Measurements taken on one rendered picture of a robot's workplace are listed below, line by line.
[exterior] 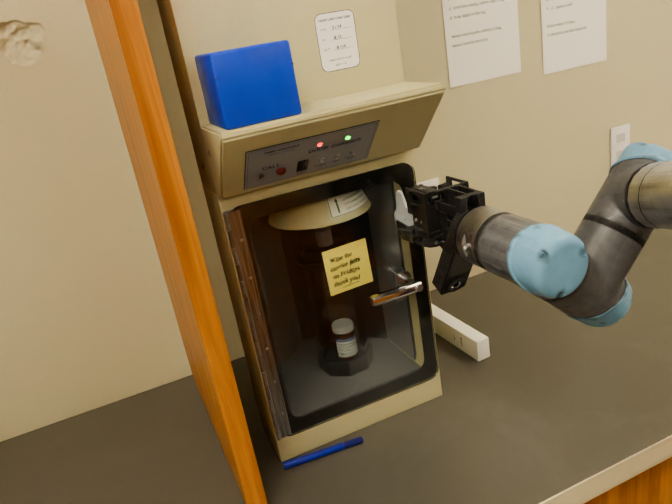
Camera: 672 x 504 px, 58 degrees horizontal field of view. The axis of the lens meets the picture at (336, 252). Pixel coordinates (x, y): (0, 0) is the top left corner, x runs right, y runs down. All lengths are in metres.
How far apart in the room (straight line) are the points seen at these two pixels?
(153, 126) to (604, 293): 0.56
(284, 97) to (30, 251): 0.71
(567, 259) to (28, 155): 0.98
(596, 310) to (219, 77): 0.52
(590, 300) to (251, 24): 0.56
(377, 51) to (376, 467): 0.65
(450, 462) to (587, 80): 1.13
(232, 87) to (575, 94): 1.18
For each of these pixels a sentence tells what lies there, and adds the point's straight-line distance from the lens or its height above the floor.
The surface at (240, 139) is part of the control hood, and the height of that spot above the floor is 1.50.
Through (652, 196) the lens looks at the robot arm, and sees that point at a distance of 0.71.
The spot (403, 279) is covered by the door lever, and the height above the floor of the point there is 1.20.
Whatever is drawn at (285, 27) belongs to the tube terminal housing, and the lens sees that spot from 0.89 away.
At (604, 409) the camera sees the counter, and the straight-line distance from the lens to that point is 1.14.
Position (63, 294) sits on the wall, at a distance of 1.34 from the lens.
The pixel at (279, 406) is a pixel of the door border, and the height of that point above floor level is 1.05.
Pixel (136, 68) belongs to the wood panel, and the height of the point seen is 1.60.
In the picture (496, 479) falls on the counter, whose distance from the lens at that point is 0.99.
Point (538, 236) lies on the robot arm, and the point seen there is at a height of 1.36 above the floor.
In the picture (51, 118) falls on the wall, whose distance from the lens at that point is 1.27.
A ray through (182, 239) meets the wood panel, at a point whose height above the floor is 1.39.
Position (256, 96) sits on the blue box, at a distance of 0.76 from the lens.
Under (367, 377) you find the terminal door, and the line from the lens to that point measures 1.05.
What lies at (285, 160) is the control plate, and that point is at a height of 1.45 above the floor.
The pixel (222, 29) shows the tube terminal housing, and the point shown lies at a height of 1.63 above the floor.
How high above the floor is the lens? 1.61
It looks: 20 degrees down
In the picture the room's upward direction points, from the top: 10 degrees counter-clockwise
